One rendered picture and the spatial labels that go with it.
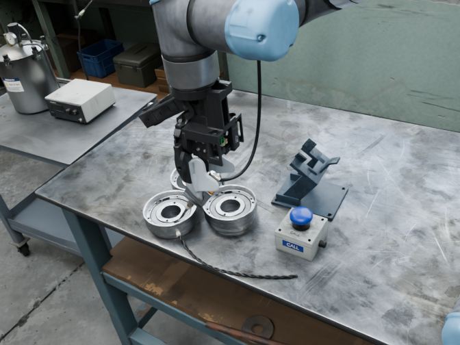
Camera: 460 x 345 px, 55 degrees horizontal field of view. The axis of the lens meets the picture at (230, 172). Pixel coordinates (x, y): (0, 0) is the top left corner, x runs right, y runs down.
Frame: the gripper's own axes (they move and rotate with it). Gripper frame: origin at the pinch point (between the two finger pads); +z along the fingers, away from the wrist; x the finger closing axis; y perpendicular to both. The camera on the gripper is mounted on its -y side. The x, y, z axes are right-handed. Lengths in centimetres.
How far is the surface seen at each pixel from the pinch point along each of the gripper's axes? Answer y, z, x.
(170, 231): -6.9, 10.6, -2.9
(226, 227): 2.1, 11.2, 2.5
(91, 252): -37.7, 32.3, -0.9
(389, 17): -6, 29, 169
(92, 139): -66, 25, 32
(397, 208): 28.8, 13.3, 21.8
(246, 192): 1.4, 10.4, 12.1
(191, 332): -33, 93, 20
